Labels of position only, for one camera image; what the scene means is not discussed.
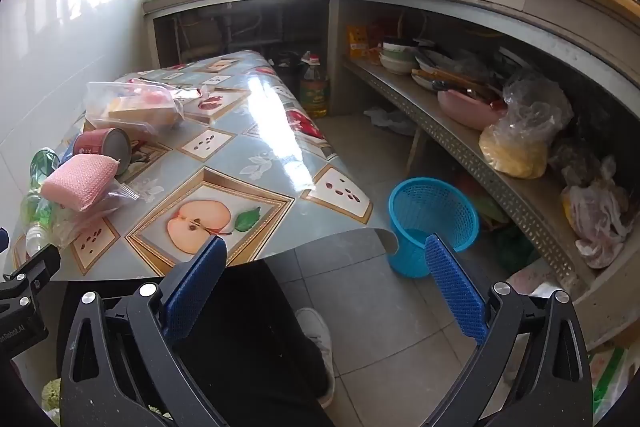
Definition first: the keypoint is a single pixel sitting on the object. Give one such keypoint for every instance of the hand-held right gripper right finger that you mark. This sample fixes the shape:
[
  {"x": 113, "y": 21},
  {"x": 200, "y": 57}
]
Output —
[{"x": 455, "y": 292}]

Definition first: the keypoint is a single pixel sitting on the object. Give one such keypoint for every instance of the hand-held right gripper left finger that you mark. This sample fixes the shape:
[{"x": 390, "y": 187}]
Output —
[{"x": 195, "y": 287}]

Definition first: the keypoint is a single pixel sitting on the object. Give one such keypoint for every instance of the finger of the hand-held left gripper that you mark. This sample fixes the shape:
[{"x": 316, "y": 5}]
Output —
[{"x": 35, "y": 269}]

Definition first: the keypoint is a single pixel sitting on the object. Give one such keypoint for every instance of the blue plastic waste basket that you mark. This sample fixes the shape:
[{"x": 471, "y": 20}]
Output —
[{"x": 430, "y": 207}]

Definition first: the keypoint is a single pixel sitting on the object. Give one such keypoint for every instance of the red tin can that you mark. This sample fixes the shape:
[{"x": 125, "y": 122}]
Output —
[{"x": 97, "y": 143}]

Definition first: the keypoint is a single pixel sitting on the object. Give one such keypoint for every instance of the green plastic bag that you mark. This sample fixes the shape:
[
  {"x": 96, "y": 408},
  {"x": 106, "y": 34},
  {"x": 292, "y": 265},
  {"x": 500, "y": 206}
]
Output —
[{"x": 515, "y": 247}]

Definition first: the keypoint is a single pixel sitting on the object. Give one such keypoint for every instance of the pink sponge in clear wrap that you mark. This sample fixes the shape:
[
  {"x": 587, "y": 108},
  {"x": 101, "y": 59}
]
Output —
[{"x": 75, "y": 182}]

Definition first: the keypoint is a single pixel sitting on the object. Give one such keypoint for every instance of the green plastic bottle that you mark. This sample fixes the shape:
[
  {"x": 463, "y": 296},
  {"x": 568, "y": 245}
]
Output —
[{"x": 42, "y": 162}]

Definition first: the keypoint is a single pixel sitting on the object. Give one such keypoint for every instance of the person's white shoe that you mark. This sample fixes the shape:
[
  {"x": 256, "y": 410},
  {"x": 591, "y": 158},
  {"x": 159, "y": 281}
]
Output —
[{"x": 315, "y": 337}]

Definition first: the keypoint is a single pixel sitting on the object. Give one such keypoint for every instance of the fruit print tablecloth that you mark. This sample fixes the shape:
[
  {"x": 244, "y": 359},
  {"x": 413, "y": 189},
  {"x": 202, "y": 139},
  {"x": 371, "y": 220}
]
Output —
[{"x": 250, "y": 167}]

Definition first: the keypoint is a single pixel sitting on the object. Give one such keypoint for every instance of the shelf with perforated edge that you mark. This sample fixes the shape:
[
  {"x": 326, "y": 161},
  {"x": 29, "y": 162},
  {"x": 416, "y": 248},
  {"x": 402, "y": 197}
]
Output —
[{"x": 450, "y": 142}]

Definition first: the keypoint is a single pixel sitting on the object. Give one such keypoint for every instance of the clear bag of yellow food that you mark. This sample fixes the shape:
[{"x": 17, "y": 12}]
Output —
[{"x": 520, "y": 147}]

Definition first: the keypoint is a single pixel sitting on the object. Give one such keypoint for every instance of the yellow white cardboard box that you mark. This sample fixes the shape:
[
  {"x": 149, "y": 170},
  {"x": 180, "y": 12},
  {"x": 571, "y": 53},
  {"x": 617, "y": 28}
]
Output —
[{"x": 145, "y": 114}]

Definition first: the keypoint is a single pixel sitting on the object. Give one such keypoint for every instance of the pink plastic basin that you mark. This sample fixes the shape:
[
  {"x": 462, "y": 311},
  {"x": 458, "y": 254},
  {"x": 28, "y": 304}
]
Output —
[{"x": 465, "y": 112}]

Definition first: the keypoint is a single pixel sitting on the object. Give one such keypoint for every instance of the clear plastic bag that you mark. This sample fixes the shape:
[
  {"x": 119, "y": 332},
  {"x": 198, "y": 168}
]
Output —
[{"x": 97, "y": 99}]

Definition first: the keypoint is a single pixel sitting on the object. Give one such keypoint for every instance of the green white sack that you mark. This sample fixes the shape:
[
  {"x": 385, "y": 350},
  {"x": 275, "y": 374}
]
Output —
[{"x": 615, "y": 377}]

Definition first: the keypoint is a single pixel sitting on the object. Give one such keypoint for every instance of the crumpled white plastic bag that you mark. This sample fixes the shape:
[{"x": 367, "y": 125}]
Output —
[{"x": 390, "y": 117}]

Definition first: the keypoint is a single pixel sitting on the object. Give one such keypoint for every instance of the stack of white plates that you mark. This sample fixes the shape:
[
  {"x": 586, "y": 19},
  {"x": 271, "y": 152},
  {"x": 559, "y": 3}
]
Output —
[{"x": 430, "y": 72}]

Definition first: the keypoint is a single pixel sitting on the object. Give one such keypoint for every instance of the cooking oil bottle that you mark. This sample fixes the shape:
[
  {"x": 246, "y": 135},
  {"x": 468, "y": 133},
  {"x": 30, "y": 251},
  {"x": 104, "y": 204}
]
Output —
[{"x": 314, "y": 92}]

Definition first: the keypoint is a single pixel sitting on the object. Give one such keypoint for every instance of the stack of bowls on shelf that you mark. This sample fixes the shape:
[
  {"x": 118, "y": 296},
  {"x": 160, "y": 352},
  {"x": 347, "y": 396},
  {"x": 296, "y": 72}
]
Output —
[{"x": 397, "y": 64}]

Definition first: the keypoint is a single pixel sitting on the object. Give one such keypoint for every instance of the dark container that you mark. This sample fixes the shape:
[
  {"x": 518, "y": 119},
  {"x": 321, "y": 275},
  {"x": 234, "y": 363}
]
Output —
[{"x": 287, "y": 67}]

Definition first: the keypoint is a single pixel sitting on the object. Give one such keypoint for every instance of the dark rimmed white bowl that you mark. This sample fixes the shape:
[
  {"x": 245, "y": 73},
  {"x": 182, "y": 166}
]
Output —
[{"x": 400, "y": 44}]

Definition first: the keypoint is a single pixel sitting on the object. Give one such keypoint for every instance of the under sink pipes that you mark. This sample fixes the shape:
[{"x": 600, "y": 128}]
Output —
[{"x": 231, "y": 32}]

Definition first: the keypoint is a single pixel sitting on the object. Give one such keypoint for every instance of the yellow snack packet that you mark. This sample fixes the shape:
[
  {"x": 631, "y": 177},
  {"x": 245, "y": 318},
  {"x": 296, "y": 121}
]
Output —
[{"x": 357, "y": 42}]

